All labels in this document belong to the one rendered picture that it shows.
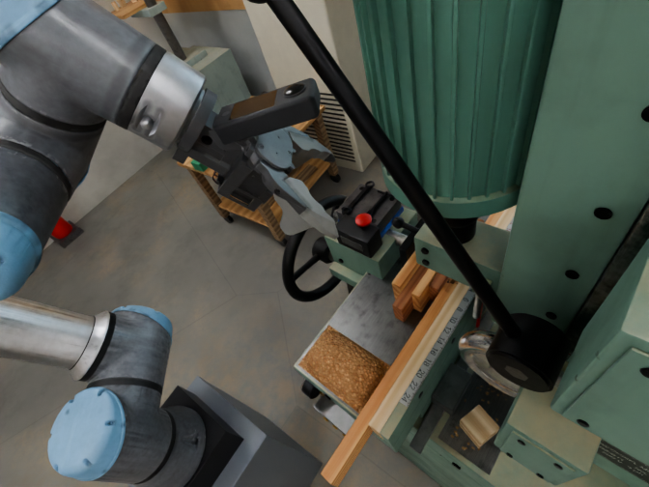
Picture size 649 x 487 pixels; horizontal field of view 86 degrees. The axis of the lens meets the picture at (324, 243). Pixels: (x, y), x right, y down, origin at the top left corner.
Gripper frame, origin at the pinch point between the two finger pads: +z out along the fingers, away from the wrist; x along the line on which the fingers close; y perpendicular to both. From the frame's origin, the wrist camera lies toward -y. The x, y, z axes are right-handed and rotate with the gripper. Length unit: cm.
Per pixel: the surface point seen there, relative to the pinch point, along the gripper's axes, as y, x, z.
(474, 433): 8.7, 23.6, 34.6
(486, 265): -8.0, 8.2, 18.1
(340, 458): 18.5, 27.5, 15.1
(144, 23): 145, -271, -62
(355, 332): 18.6, 7.6, 19.9
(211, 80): 106, -189, -7
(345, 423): 42, 16, 38
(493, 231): -10.0, 2.9, 19.4
